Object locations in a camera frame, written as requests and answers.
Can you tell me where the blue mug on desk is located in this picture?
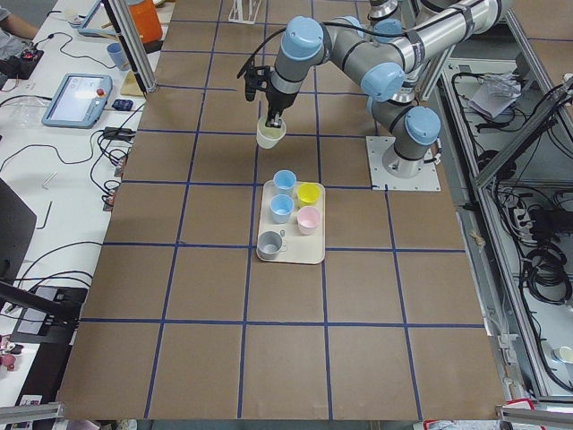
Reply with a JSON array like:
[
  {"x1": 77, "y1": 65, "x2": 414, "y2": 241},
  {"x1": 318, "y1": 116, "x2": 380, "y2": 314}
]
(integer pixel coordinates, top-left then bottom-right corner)
[{"x1": 107, "y1": 42, "x2": 129, "y2": 70}]

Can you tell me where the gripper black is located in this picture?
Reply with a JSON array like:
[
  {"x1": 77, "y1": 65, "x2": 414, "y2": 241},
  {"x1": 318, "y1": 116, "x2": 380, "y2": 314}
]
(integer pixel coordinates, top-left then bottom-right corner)
[{"x1": 266, "y1": 82, "x2": 295, "y2": 128}]

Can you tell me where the yellow cup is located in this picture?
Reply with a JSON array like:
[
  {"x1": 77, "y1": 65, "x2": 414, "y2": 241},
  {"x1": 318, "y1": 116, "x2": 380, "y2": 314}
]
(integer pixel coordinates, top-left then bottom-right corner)
[{"x1": 296, "y1": 183, "x2": 321, "y2": 208}]

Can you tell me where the grey cup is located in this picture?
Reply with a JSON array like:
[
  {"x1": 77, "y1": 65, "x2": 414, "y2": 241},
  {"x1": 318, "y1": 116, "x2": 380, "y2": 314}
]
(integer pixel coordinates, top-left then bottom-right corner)
[{"x1": 257, "y1": 231, "x2": 283, "y2": 261}]

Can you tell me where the cream plastic tray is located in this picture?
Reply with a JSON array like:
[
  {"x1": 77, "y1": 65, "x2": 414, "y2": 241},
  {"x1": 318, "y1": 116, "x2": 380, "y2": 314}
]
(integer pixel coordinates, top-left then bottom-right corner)
[{"x1": 257, "y1": 180, "x2": 326, "y2": 264}]

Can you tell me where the blue cup near tray corner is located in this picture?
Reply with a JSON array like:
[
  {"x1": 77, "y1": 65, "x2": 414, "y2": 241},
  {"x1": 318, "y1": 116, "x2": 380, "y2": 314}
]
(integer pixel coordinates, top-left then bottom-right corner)
[{"x1": 273, "y1": 169, "x2": 297, "y2": 196}]

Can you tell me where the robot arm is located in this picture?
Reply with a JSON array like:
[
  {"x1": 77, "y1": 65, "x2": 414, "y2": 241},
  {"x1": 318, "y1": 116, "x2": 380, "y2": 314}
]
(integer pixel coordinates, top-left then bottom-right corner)
[
  {"x1": 368, "y1": 0, "x2": 435, "y2": 29},
  {"x1": 243, "y1": 1, "x2": 512, "y2": 178}
]

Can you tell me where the aluminium frame post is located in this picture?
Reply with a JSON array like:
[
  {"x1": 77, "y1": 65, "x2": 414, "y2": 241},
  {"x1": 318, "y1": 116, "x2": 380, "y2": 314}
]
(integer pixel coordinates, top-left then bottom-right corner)
[{"x1": 103, "y1": 0, "x2": 158, "y2": 94}]

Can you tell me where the pink cup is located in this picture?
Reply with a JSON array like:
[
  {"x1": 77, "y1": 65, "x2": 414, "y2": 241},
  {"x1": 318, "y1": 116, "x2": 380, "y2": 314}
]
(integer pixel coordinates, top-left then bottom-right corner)
[{"x1": 296, "y1": 206, "x2": 321, "y2": 236}]

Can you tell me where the seated person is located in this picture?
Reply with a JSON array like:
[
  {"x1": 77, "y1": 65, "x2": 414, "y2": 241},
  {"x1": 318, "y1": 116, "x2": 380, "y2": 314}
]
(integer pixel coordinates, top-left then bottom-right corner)
[{"x1": 0, "y1": 7, "x2": 38, "y2": 60}]

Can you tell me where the teach pendant tablet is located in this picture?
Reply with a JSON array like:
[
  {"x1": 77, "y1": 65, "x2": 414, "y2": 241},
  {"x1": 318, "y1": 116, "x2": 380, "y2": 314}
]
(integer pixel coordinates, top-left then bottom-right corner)
[{"x1": 41, "y1": 73, "x2": 113, "y2": 129}]

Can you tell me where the white ikea cup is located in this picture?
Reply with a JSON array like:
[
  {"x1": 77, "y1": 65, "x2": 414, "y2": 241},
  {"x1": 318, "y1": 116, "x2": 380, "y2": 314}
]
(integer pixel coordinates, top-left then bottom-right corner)
[{"x1": 256, "y1": 116, "x2": 287, "y2": 149}]

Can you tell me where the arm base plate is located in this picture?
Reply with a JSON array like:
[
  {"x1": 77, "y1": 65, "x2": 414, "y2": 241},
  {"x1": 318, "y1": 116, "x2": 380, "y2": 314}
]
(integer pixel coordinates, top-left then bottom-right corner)
[{"x1": 365, "y1": 136, "x2": 441, "y2": 193}]

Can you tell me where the orange cylindrical container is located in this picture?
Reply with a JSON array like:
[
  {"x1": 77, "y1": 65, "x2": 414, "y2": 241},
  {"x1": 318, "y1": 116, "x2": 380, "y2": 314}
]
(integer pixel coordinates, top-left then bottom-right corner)
[{"x1": 126, "y1": 0, "x2": 163, "y2": 44}]

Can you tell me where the white wire cup rack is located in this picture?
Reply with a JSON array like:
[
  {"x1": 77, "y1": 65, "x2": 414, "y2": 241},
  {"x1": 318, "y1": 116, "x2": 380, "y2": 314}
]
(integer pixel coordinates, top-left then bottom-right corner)
[{"x1": 228, "y1": 0, "x2": 262, "y2": 24}]

